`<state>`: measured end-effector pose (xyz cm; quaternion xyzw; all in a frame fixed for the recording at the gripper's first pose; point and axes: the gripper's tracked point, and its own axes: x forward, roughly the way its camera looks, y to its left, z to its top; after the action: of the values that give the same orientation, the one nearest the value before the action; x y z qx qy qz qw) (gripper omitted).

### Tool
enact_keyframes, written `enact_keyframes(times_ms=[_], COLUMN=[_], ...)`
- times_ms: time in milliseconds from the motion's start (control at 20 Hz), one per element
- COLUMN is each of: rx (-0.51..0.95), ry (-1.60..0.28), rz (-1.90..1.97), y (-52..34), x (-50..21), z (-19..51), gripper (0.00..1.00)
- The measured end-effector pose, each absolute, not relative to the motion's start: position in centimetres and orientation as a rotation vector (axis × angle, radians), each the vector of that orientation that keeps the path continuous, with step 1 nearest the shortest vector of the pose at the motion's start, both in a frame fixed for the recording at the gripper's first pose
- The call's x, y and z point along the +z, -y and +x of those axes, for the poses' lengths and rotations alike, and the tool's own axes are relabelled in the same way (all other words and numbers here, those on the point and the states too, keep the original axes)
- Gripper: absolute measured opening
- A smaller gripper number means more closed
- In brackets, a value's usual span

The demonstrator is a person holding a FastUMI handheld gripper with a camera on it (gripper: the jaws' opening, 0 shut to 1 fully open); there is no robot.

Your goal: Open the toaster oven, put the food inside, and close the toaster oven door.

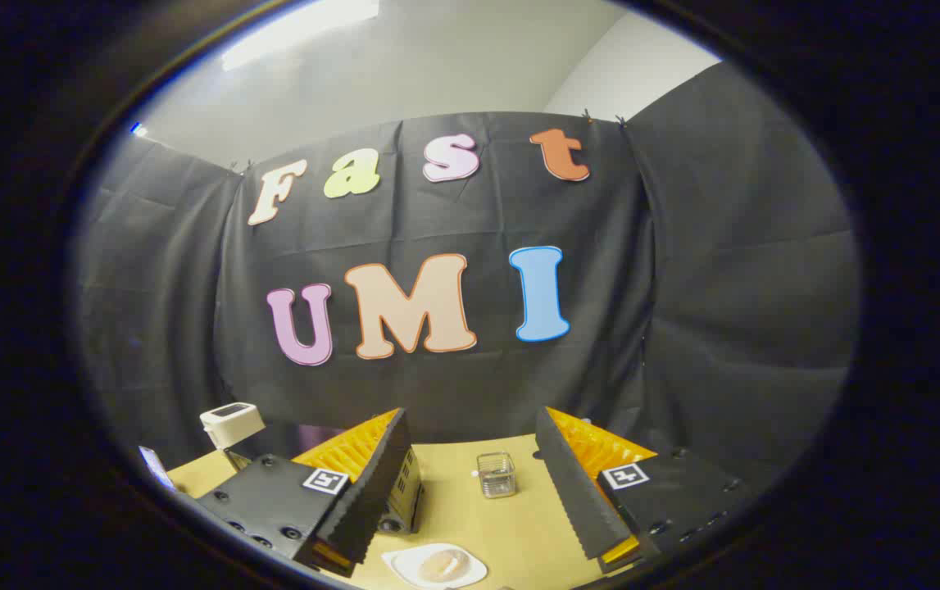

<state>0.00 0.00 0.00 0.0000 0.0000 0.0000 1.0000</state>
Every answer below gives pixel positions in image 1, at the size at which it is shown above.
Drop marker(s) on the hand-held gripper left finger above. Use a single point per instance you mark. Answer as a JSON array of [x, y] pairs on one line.
[[375, 492]]

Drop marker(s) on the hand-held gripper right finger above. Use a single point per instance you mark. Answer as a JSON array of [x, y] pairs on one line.
[[576, 492]]

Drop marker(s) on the pale bread bun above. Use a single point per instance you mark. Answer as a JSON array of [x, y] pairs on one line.
[[442, 564]]

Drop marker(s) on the white plate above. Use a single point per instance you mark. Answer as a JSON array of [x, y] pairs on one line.
[[400, 565]]

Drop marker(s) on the clear glass cup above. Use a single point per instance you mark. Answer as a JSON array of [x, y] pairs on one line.
[[496, 475]]

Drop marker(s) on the small white appliance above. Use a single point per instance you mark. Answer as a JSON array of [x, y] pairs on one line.
[[232, 424]]

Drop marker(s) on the device with lit screen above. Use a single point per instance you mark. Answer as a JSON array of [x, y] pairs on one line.
[[155, 467]]

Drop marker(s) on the black backdrop cloth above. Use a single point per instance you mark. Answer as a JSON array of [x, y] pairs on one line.
[[683, 287]]

